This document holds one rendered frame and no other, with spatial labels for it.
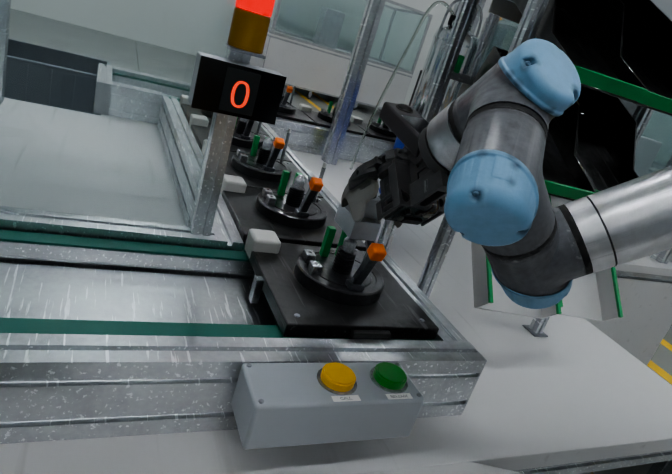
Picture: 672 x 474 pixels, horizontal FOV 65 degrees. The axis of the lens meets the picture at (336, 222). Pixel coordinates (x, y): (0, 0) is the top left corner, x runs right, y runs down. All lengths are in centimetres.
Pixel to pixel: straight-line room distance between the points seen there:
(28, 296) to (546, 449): 73
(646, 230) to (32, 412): 61
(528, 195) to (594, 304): 62
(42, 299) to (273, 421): 34
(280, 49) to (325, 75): 94
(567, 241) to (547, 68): 16
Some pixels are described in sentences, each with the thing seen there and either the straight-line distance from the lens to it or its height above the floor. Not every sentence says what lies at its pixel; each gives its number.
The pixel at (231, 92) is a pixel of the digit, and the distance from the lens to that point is 76.
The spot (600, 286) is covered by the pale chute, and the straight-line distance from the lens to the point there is 106.
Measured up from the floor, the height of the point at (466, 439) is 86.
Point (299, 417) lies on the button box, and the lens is 59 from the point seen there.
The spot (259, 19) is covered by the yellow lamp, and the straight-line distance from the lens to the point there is 75.
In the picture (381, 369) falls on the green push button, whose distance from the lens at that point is 65.
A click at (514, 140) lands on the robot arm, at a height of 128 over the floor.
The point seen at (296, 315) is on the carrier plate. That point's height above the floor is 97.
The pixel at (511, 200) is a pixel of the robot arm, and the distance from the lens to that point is 44.
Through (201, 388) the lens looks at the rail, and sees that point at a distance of 62.
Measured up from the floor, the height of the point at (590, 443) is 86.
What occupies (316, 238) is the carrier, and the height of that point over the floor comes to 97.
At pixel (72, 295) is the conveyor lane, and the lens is 76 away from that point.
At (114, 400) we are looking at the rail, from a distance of 62.
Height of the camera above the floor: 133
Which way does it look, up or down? 20 degrees down
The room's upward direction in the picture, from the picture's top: 17 degrees clockwise
